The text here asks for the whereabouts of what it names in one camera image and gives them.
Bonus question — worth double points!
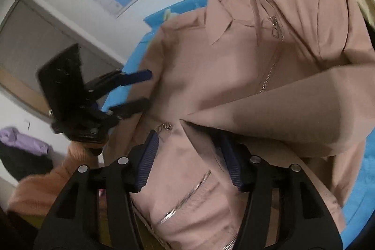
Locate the pink zip jacket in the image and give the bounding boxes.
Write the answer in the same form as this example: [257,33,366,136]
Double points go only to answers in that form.
[104,0,374,249]

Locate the orange sleeved left forearm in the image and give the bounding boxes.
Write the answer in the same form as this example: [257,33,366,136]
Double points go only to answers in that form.
[8,142,98,216]

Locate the black clothing pile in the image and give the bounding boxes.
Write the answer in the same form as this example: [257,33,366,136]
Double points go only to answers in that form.
[1,143,53,181]

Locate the purple cloth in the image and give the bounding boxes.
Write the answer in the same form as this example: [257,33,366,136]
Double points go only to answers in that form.
[0,127,52,156]

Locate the blue floral bed sheet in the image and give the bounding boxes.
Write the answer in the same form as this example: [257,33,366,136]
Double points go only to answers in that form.
[100,0,375,250]

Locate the grey door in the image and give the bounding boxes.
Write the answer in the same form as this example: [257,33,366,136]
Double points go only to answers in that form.
[1,0,122,119]

